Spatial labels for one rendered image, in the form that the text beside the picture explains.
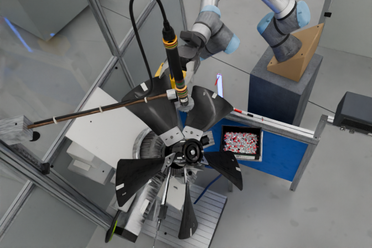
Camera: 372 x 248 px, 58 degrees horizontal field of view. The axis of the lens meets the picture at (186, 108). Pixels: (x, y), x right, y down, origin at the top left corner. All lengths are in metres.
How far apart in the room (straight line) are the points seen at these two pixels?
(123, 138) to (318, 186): 1.65
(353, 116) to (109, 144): 1.06
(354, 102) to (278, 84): 0.45
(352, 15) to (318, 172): 1.32
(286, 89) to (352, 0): 1.37
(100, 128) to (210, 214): 1.27
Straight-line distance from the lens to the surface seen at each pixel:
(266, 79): 1.89
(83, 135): 1.48
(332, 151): 2.86
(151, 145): 1.52
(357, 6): 3.09
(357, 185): 2.81
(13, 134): 1.32
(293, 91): 1.86
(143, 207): 1.49
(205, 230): 2.49
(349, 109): 1.57
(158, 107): 1.40
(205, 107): 1.57
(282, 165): 2.37
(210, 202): 2.53
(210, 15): 1.27
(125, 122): 1.57
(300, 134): 1.90
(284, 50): 1.80
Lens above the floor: 2.51
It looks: 58 degrees down
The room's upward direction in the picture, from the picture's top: 13 degrees counter-clockwise
